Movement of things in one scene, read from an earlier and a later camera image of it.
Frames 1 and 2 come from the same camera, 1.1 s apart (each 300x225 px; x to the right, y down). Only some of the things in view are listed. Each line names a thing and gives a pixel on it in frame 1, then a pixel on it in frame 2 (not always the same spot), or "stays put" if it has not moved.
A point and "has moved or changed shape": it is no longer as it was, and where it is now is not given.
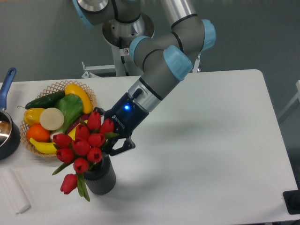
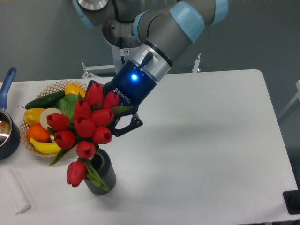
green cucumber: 48,101 stays put
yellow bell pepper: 32,116 stays put
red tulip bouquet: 83,149 has moved or changed shape
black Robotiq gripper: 127,116 → 133,85
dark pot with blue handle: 10,138 stays put
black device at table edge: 292,200 stays put
